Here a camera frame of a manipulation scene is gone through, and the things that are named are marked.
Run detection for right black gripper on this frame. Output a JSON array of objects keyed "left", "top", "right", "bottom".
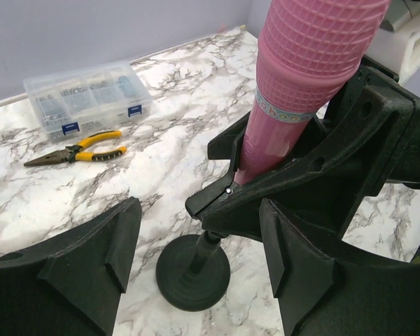
[{"left": 201, "top": 55, "right": 420, "bottom": 242}]

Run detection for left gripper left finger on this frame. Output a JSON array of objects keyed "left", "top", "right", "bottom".
[{"left": 38, "top": 197, "right": 141, "bottom": 335}]

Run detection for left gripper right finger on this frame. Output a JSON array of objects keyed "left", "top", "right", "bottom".
[{"left": 259, "top": 199, "right": 335, "bottom": 333}]

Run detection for pink toy microphone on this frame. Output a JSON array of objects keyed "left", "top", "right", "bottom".
[{"left": 234, "top": 1, "right": 390, "bottom": 185}]

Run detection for clear plastic screw box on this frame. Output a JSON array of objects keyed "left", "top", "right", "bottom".
[{"left": 23, "top": 62, "right": 153, "bottom": 142}]

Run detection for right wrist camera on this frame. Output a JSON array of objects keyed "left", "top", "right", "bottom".
[{"left": 365, "top": 0, "right": 420, "bottom": 84}]

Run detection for yellow handled pliers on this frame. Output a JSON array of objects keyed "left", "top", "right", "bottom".
[{"left": 24, "top": 130, "right": 127, "bottom": 167}]

